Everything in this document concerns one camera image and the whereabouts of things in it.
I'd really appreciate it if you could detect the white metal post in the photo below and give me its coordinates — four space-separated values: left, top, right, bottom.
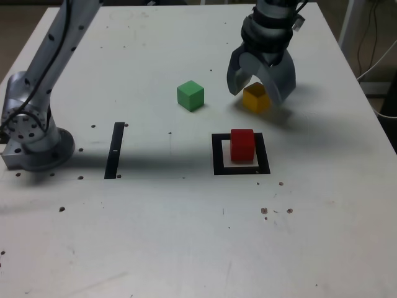
337 0 358 55

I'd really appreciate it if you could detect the black hanging cable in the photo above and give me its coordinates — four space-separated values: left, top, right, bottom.
356 0 381 75

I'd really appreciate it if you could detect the green cube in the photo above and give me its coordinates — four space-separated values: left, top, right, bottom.
176 80 205 112

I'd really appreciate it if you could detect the black tape square outline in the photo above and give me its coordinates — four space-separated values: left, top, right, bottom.
211 132 271 176

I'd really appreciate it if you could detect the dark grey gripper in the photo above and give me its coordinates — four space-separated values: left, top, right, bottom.
226 45 298 106

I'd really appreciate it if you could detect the black tape strip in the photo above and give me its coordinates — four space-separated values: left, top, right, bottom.
104 122 125 180

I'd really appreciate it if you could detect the yellow cube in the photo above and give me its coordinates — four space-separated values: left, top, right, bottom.
243 82 272 114

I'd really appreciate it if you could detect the red cube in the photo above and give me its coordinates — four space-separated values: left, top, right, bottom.
230 129 256 164

